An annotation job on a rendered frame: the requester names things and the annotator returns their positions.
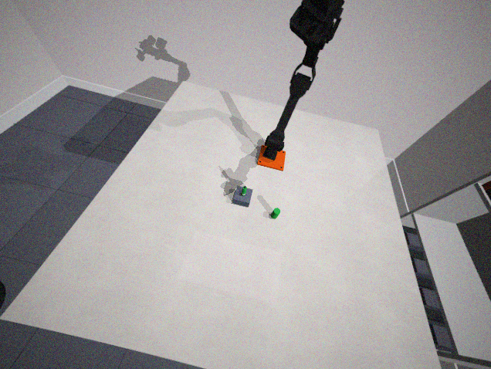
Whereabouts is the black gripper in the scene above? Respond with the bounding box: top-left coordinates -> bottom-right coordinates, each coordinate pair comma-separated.
290,0 -> 345,43

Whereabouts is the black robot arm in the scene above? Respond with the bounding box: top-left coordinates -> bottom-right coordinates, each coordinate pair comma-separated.
263,8 -> 344,160

